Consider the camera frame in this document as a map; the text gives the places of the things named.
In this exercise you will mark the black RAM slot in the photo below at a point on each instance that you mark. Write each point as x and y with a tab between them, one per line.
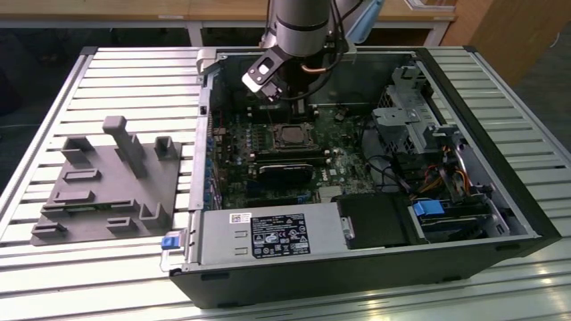
285	154

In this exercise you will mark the black plastic bay cover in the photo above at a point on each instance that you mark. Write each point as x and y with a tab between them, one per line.
379	220

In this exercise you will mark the silver finned heatsink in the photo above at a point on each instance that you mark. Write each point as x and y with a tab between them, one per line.
332	194

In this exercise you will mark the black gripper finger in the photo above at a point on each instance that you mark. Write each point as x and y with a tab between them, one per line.
300	112

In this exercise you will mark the wooden desk white frame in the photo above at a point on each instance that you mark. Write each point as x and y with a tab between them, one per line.
133	8

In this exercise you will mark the blue disk carrier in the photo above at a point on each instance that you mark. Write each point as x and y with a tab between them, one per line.
428	209

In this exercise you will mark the black open PC case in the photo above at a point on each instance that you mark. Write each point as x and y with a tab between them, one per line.
312	284

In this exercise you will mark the blue case latch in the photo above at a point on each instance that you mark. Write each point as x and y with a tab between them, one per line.
169	242

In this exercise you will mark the silver metal drive cage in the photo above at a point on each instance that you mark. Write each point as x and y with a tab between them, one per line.
401	115

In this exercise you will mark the green motherboard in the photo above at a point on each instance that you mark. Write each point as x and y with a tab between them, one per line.
348	160

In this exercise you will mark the black graphics card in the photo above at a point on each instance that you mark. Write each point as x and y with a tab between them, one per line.
285	174

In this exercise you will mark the grey plastic case latch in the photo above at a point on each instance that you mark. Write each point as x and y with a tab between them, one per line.
205	60

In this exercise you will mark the CPU socket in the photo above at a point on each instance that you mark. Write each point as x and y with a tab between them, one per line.
293	145

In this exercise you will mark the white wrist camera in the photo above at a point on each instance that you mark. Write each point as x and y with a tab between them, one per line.
263	72

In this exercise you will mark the silver power supply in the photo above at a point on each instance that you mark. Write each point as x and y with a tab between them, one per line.
223	240

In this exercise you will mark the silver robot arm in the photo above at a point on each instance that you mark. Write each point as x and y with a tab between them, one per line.
299	30

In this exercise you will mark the grey parts rack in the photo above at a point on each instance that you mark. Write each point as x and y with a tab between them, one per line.
116	187

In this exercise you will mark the wooden cabinet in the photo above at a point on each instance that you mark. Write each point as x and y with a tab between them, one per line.
512	33

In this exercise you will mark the thin metal locking lever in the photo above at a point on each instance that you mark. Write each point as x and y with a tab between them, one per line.
269	115

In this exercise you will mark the black hard disk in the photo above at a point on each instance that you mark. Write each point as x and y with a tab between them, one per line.
449	227

